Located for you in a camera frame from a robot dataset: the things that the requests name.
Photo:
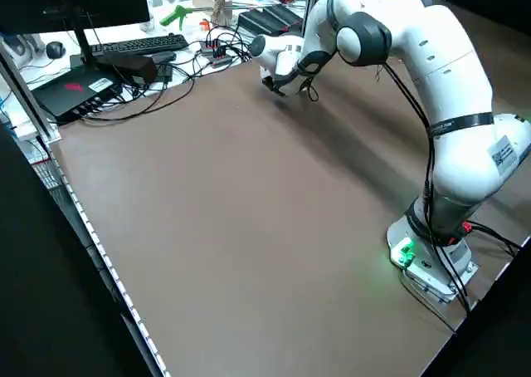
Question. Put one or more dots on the aluminium corner post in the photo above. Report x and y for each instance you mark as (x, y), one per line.
(29, 99)

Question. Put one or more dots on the black ribbed case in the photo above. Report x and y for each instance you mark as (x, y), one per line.
(286, 18)
(255, 23)

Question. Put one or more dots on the dark computer mouse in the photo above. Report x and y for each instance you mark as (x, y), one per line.
(55, 50)

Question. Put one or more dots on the grey hub red plugs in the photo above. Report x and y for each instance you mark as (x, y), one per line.
(215, 53)

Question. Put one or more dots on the black keyboard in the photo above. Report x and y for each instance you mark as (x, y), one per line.
(141, 44)

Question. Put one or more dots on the small black power adapter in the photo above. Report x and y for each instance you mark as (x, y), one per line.
(165, 71)

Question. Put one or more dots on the silver table edge rail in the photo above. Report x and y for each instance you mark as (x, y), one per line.
(109, 260)

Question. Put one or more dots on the aluminium camera post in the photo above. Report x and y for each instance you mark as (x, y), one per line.
(313, 7)

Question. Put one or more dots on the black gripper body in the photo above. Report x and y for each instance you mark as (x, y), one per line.
(309, 80)

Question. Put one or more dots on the clear plastic cup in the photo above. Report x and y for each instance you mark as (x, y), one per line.
(147, 23)

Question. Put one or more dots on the black box red logo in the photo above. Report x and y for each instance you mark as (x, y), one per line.
(66, 96)

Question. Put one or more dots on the tall wooden piece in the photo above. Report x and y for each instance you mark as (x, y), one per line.
(220, 13)

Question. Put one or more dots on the dark brown box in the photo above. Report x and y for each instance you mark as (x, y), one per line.
(132, 67)

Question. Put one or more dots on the green plastic nozzle tool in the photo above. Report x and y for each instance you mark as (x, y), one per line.
(177, 13)

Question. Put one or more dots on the grey curved headset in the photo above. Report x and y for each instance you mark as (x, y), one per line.
(22, 45)

